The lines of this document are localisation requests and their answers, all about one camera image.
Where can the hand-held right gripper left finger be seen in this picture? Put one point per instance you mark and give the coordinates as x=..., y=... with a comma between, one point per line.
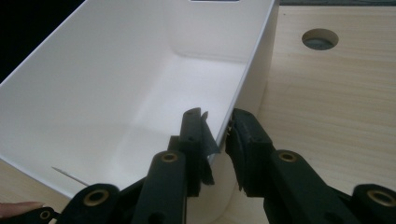
x=194, y=146

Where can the white plastic bin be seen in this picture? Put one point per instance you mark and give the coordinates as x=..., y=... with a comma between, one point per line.
x=124, y=93

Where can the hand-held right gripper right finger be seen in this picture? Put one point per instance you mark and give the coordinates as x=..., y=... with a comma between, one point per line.
x=252, y=155

